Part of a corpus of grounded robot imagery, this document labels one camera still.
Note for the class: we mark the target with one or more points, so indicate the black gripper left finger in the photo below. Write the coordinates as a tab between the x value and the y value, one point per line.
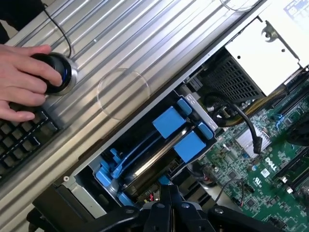
159	212

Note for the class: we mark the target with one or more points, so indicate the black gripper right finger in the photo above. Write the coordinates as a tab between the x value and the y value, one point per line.
186	215

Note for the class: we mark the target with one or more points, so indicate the blue disk carrier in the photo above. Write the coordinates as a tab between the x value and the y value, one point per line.
169	122

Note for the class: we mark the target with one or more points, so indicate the person's hand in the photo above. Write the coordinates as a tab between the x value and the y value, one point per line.
21	75

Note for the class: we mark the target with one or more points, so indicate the green Dell motherboard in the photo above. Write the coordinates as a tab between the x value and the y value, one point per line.
241	174

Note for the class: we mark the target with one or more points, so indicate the silver chipset heat sink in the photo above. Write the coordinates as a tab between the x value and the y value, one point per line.
243	141

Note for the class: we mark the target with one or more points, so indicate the open Dell PC case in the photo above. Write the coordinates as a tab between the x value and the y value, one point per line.
200	108

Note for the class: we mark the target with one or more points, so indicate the clear plastic disc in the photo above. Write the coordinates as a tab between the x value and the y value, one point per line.
123	94
239	4

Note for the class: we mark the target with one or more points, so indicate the black keyboard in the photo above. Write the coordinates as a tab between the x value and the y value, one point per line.
17	145

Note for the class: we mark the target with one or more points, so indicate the grey power supply unit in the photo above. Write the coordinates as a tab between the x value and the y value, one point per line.
260	53

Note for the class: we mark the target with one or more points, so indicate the person's dark clothing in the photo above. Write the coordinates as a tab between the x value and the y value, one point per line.
14	12

